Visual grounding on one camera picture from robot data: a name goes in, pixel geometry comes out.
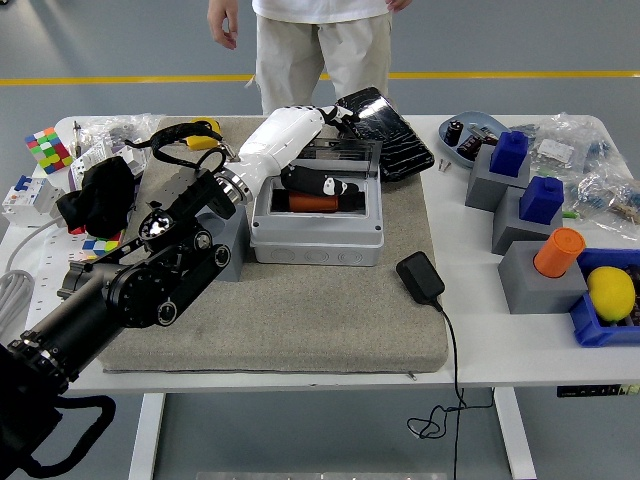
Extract grey-brown mat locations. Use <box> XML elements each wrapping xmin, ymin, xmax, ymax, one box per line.
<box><xmin>99</xmin><ymin>117</ymin><xmax>449</xmax><ymax>374</ymax></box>

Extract yellow square tape measure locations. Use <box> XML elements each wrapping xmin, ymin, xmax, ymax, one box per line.
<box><xmin>185</xmin><ymin>117</ymin><xmax>224</xmax><ymax>151</ymax></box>

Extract white table leg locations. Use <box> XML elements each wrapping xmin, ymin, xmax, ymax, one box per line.
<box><xmin>128</xmin><ymin>393</ymin><xmax>166</xmax><ymax>480</ymax></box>
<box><xmin>493</xmin><ymin>387</ymin><xmax>537</xmax><ymax>480</ymax></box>

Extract white blue circuit breaker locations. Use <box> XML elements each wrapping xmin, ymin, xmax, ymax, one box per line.
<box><xmin>1</xmin><ymin>174</ymin><xmax>66</xmax><ymax>229</ymax></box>

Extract black power adapter plug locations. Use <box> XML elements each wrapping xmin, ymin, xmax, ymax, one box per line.
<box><xmin>395</xmin><ymin>251</ymin><xmax>446</xmax><ymax>307</ymax></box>

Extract yellow lemon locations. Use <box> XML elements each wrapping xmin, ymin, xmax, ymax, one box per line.
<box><xmin>586</xmin><ymin>266</ymin><xmax>637</xmax><ymax>323</ymax></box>

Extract black glossy plastic case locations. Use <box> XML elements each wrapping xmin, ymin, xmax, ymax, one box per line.
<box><xmin>333</xmin><ymin>86</ymin><xmax>435</xmax><ymax>183</ymax></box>

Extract large colourful puzzle cube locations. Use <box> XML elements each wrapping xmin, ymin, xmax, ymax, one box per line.
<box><xmin>24</xmin><ymin>126</ymin><xmax>74</xmax><ymax>175</ymax></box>

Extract blue block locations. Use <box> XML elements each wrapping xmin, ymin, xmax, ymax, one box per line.
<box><xmin>488</xmin><ymin>130</ymin><xmax>530</xmax><ymax>177</ymax></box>
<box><xmin>518</xmin><ymin>175</ymin><xmax>565</xmax><ymax>225</ymax></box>

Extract person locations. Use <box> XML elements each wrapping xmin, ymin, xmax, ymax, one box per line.
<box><xmin>251</xmin><ymin>0</ymin><xmax>395</xmax><ymax>117</ymax></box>

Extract black adapter cord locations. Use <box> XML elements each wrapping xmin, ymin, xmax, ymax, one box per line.
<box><xmin>407</xmin><ymin>299</ymin><xmax>494</xmax><ymax>480</ymax></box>

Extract small colourful puzzle cube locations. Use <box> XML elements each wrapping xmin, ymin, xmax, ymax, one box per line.
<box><xmin>82</xmin><ymin>234</ymin><xmax>125</xmax><ymax>259</ymax></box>

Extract person's right hand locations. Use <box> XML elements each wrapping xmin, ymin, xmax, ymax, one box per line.
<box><xmin>207</xmin><ymin>0</ymin><xmax>240</xmax><ymax>51</ymax></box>

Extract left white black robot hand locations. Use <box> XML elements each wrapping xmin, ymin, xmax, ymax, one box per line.
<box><xmin>230</xmin><ymin>103</ymin><xmax>362</xmax><ymax>200</ymax></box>

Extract clear bag of parts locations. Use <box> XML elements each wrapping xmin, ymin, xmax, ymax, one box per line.
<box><xmin>509</xmin><ymin>112</ymin><xmax>626</xmax><ymax>175</ymax></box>
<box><xmin>74</xmin><ymin>113</ymin><xmax>166</xmax><ymax>151</ymax></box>
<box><xmin>569</xmin><ymin>169</ymin><xmax>640</xmax><ymax>241</ymax></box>

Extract grey block holder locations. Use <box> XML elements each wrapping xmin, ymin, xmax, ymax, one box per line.
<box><xmin>497</xmin><ymin>240</ymin><xmax>590</xmax><ymax>315</ymax></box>
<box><xmin>464</xmin><ymin>144</ymin><xmax>532</xmax><ymax>211</ymax></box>
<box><xmin>491</xmin><ymin>185</ymin><xmax>566</xmax><ymax>256</ymax></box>

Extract grey electrical box with lid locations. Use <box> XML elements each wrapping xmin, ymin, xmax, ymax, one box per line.
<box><xmin>249</xmin><ymin>134</ymin><xmax>385</xmax><ymax>267</ymax></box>

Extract white packaged breaker device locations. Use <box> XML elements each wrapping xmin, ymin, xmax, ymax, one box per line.
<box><xmin>68</xmin><ymin>138</ymin><xmax>149</xmax><ymax>192</ymax></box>

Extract dark brown capacitor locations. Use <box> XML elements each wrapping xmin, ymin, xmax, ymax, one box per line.
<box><xmin>455</xmin><ymin>133</ymin><xmax>485</xmax><ymax>161</ymax></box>

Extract black cloth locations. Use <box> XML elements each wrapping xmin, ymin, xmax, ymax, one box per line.
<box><xmin>55</xmin><ymin>155</ymin><xmax>140</xmax><ymax>237</ymax></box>

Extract blue plastic bin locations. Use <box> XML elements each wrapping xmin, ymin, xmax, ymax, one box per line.
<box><xmin>569</xmin><ymin>248</ymin><xmax>640</xmax><ymax>347</ymax></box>

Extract grey block with round hole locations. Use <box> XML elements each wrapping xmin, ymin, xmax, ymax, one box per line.
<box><xmin>194</xmin><ymin>202</ymin><xmax>250</xmax><ymax>282</ymax></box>

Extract blue-grey oval dish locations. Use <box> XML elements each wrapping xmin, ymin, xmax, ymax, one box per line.
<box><xmin>438</xmin><ymin>110</ymin><xmax>506</xmax><ymax>169</ymax></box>

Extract black table control panel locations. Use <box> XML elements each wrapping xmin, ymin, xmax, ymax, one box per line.
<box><xmin>557</xmin><ymin>383</ymin><xmax>640</xmax><ymax>399</ymax></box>

